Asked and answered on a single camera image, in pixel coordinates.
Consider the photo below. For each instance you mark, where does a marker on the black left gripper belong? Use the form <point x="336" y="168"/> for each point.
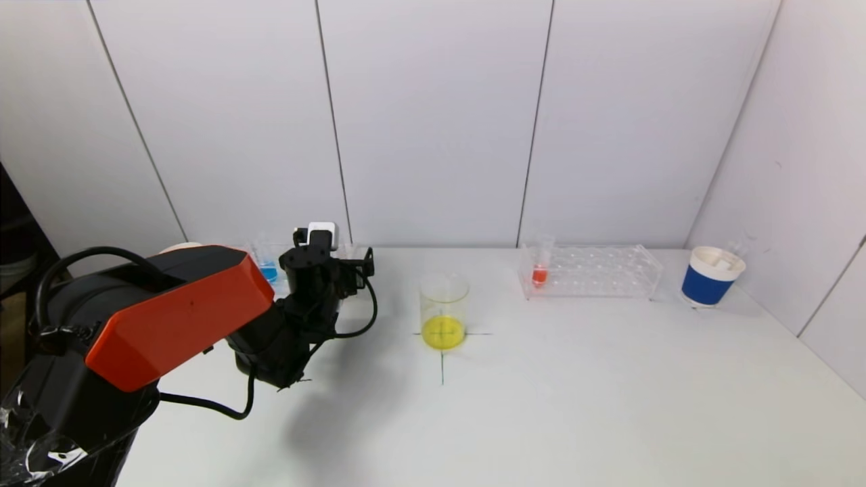
<point x="344" y="277"/>

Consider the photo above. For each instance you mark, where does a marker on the clear plastic test tube rack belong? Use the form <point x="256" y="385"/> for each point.
<point x="595" y="274"/>
<point x="358" y="287"/>

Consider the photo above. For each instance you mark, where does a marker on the test tube with yellow pigment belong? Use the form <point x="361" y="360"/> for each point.
<point x="736" y="249"/>

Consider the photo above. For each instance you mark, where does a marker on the clear glass beaker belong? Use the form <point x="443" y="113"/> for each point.
<point x="443" y="331"/>

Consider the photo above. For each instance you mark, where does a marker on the blue and white paper cup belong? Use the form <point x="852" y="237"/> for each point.
<point x="703" y="285"/>
<point x="179" y="247"/>

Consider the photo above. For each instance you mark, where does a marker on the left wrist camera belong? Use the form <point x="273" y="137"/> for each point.
<point x="321" y="233"/>

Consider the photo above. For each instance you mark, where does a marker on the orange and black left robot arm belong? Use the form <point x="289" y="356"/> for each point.
<point x="176" y="311"/>

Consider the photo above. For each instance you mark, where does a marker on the test tube with blue pigment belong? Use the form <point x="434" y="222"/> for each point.
<point x="268" y="272"/>

